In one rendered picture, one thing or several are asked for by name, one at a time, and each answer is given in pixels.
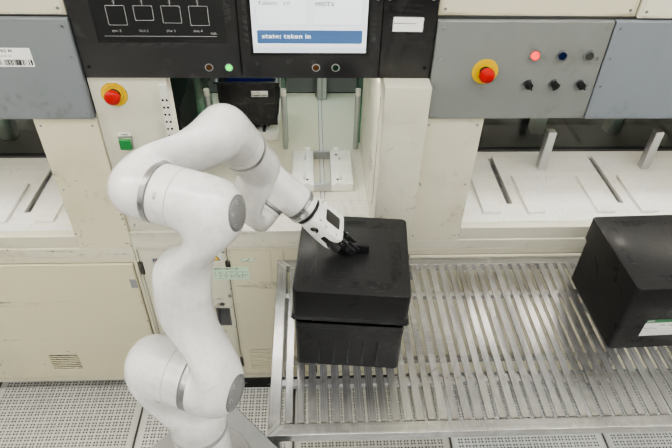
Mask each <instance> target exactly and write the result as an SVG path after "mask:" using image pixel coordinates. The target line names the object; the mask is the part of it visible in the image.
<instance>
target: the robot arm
mask: <svg viewBox="0 0 672 448"><path fill-rule="evenodd" d="M222 164H225V165H226V166H228V167H229V168H230V169H231V170H232V171H233V172H234V173H236V174H237V176H236V179H235V182H234V184H233V183H231V182H229V181H228V180H226V179H223V178H221V177H218V176H215V175H211V174H208V173H204V172H203V171H206V170H209V169H212V168H215V167H217V166H220V165H222ZM107 192H108V196H109V199H110V201H111V203H112V204H113V206H114V207H115V208H116V209H117V210H118V211H120V212H121V213H123V214H125V215H127V216H129V217H132V218H135V219H138V220H141V221H144V222H148V223H152V224H155V225H159V226H163V227H166V228H170V229H173V230H175V231H176V232H178V233H179V235H180V236H181V238H182V242H180V243H178V244H176V245H174V246H172V247H170V248H169V249H167V250H166V251H165V252H164V253H163V254H162V255H161V256H160V257H159V258H158V259H157V261H156V263H155V264H154V267H153V271H152V288H153V299H154V306H155V311H156V314H157V317H158V320H159V322H160V324H161V327H162V328H163V330H164V332H165V333H166V335H162V334H152V335H148V336H145V337H143V338H142V339H140V340H139V341H138V342H136V343H135V345H134V346H133V347H132V348H131V349H130V351H129V353H128V355H127V357H126V360H125V364H124V377H125V381H126V384H127V387H128V389H129V391H130V392H131V394H132V395H133V397H134V398H135V399H136V400H137V401H138V403H139V404H140V405H141V406H142V407H143V408H144V409H145V410H147V411H148V412H149V413H150V414H151V415H152V416H153V417H154V418H156V419H157V420H158V421H159V422H160V423H162V424H163V425H164V426H165V427H167V428H168V429H169V432H170V435H171V438H172V441H173V444H174V448H248V446H247V444H246V442H245V440H244V439H243V438H242V437H241V436H240V435H239V434H238V433H237V432H235V431H233V430H232V429H230V427H229V422H228V417H227V415H228V414H229V413H231V412H232V411H233V410H234V409H235V407H236V406H237V405H238V403H239V402H240V401H241V397H242V394H243V390H244V387H245V384H244V383H245V380H244V370H243V367H242V364H241V361H240V359H239V357H238V354H237V353H236V351H235V349H234V347H233V345H232V343H231V342H230V340H229V338H228V337H227V335H226V333H225V332H224V330H223V328H222V326H221V325H220V323H219V321H218V319H217V316H216V313H215V310H214V306H213V299H212V266H213V262H214V260H215V258H216V256H217V255H218V254H219V253H220V252H222V251H223V250H224V249H225V248H226V247H227V246H229V245H230V244H231V243H232V242H233V241H234V240H235V239H236V238H237V236H238V235H239V234H240V232H241V230H242V228H243V226H244V223H245V224H246V225H247V226H249V227H251V228H252V229H253V230H256V231H259V232H263V231H266V230H268V229H269V228H270V227H271V226H272V225H273V223H274V222H275V221H276V220H277V218H278V217H279V216H280V215H281V214H282V213H283V214H284V215H286V216H287V217H288V218H289V219H290V220H292V221H293V222H295V223H299V224H301V225H302V227H303V228H304V229H305V230H306V231H307V232H308V233H309V234H310V235H311V236H312V237H313V238H314V239H315V240H317V241H318V242H319V243H320V244H321V245H323V246H324V247H326V248H328V249H330V248H331V249H332V250H333V251H334V252H335V253H336V252H338V251H339V250H340V249H343V250H344V251H345V252H346V253H348V254H349V255H350V256H352V255H354V254H355V253H357V252H358V251H360V249H359V248H358V247H357V246H356V245H355V244H353V243H359V242H358V241H357V240H356V239H354V238H353V237H352V236H351V235H349V232H348V231H347V230H346V229H345V228H344V217H343V215H342V214H341V213H339V212H338V211H337V210H336V209H334V208H333V207H332V206H330V205H329V204H327V203H326V202H324V201H323V200H321V199H319V198H317V196H316V195H315V194H314V193H313V192H311V191H310V190H309V189H308V188H307V187H305V186H304V185H303V184H302V183H301V182H299V181H298V180H297V179H296V178H295V177H294V176H292V175H291V174H290V173H289V172H288V171H286V170H285V169H284V168H283V167H282V166H280V161H279V158H278V156H277V155H276V153H275V152H274V150H273V149H272V148H271V147H270V145H269V144H268V143H267V141H266V140H265V139H264V137H263V136H262V135H261V134H260V132H259V131H258V130H257V129H256V127H255V126H254V125H253V124H252V122H251V121H250V120H249V119H248V117H247V116H246V115H245V114H244V113H243V112H242V111H241V110H239V109H238V108H237V107H235V106H233V105H230V104H226V103H218V104H214V105H211V106H209V107H208V108H206V109H205V110H204V111H203V112H201V113H200V114H199V115H198V116H197V117H196V118H195V119H194V120H193V121H192V122H191V123H190V124H189V125H188V126H186V127H185V128H183V129H182V130H180V131H179V132H177V133H175V134H173V135H170V136H168V137H165V138H162V139H159V140H156V141H153V142H150V143H148V144H145V145H143V146H141V147H139V148H137V149H135V150H133V151H132V152H130V153H129V154H127V155H126V156H125V157H124V158H122V159H121V160H120V161H119V162H118V163H117V165H116V166H115V167H114V168H113V170H112V172H111V173H110V176H109V178H108V183H107ZM352 242H353V243H352Z"/></svg>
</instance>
